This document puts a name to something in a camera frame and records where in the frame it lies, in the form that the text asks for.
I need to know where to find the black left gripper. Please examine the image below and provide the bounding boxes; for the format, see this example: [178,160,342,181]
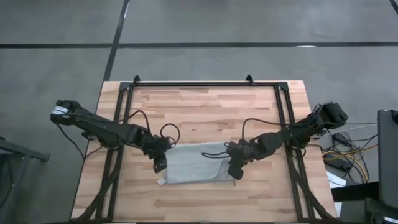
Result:
[141,132,173,174]

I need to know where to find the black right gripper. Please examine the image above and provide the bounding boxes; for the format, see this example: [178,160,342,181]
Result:
[225,139,254,182]

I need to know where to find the grey microfiber towel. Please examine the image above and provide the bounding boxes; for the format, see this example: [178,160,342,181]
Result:
[162,141,234,185]

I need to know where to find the white paper sheet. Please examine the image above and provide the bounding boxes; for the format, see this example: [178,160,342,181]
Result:
[326,170,346,190]

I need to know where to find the black power adapter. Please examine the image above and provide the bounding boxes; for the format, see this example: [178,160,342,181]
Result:
[328,157,354,172]
[331,132,351,145]

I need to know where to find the black crossbar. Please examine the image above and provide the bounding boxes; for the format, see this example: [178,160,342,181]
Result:
[330,181,381,203]

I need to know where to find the dark grey equipment case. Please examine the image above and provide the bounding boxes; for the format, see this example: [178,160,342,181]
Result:
[377,108,398,210]

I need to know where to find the dark box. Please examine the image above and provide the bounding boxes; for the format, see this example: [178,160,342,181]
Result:
[363,197,398,224]

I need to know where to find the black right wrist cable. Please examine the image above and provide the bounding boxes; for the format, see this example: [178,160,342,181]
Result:
[201,117,298,160]

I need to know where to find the black aluminium table frame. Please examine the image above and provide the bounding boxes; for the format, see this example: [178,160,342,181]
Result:
[70,74,337,223]

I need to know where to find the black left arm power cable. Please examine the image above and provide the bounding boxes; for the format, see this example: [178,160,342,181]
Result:
[55,123,86,161]

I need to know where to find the yellow cable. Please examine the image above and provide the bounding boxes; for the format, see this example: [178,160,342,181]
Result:
[321,143,379,184]

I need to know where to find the white cable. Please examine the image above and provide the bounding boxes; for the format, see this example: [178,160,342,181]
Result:
[326,123,379,134]

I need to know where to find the grey metal cart frame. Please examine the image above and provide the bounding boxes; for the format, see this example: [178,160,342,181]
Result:
[0,136,51,224]

